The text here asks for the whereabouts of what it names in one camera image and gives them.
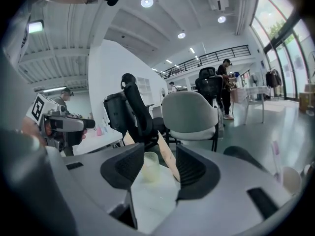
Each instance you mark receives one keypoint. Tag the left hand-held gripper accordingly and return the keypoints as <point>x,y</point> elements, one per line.
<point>66,124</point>

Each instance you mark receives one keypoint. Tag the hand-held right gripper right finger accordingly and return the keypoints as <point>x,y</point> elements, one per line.
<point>221,205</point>

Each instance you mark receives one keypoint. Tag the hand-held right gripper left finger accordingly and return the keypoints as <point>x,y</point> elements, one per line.
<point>98,178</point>

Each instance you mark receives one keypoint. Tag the pink and white toothbrush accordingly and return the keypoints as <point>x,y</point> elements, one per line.
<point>276,156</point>

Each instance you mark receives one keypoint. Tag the white cup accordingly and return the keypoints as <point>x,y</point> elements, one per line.
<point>291,179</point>

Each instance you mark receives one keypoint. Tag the person's left forearm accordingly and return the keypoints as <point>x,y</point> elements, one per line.
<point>30,129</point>

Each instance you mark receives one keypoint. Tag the person's left hand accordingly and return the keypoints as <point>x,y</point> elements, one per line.
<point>84,134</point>

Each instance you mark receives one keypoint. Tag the pink bottle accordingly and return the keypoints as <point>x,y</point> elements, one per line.
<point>99,131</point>

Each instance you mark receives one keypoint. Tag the white work table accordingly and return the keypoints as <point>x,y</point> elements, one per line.
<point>98,141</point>

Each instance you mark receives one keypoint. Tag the black high-back office chair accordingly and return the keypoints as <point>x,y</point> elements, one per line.
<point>135,114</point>

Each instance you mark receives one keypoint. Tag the pale yellow ribbed glass tumbler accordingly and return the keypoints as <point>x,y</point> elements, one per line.
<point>150,167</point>

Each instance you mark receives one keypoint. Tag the grey shell chair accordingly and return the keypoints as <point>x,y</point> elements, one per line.
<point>189,117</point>

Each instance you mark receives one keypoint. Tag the table with pale tablecloth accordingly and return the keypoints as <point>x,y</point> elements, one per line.
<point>251,92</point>

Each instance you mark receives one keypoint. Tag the black mesh office chair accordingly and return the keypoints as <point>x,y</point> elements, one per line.
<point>209,85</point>

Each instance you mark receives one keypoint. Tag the round ceiling light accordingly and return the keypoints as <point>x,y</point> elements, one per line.
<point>147,2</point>
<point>181,35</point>
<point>221,19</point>

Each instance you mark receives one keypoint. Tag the black balcony railing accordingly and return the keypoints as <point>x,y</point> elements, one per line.
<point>209,58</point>

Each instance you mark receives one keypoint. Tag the clothes rack with dark coats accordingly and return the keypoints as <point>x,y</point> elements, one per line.
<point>273,79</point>

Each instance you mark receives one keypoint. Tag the cardboard boxes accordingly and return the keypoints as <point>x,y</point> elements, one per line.
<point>307,97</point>

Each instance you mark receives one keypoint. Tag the white wall shelf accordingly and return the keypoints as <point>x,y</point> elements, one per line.
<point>144,90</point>

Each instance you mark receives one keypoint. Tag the wall emergency lamp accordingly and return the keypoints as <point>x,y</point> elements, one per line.
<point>36,26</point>

